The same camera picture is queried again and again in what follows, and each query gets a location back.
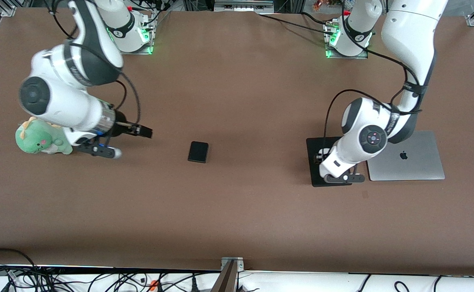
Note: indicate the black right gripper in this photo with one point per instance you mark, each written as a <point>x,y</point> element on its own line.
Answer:
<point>121,125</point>

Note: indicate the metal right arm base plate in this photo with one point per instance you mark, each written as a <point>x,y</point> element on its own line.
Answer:
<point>141,51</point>

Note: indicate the black phone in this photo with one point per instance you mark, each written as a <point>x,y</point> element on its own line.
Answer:
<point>198,152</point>

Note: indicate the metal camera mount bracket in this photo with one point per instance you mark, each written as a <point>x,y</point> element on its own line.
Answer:
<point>229,275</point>

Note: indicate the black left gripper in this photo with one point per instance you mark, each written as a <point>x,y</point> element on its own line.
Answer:
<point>322,155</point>

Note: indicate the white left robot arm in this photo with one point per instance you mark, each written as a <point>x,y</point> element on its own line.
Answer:
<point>407,36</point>

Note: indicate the grey metal box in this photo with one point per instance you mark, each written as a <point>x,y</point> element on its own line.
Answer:
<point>243,5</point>

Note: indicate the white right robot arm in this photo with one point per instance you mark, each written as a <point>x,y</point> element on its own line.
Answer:
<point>66,105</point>

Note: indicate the black mouse pad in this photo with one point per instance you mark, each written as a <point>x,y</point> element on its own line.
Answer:
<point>313,172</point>

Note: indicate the green plush dinosaur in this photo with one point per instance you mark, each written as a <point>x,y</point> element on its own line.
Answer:
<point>38,140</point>

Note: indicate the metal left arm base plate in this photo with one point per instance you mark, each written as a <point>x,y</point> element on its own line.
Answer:
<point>344,57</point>

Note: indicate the grey closed laptop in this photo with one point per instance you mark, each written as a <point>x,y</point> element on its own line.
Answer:
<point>415,162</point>

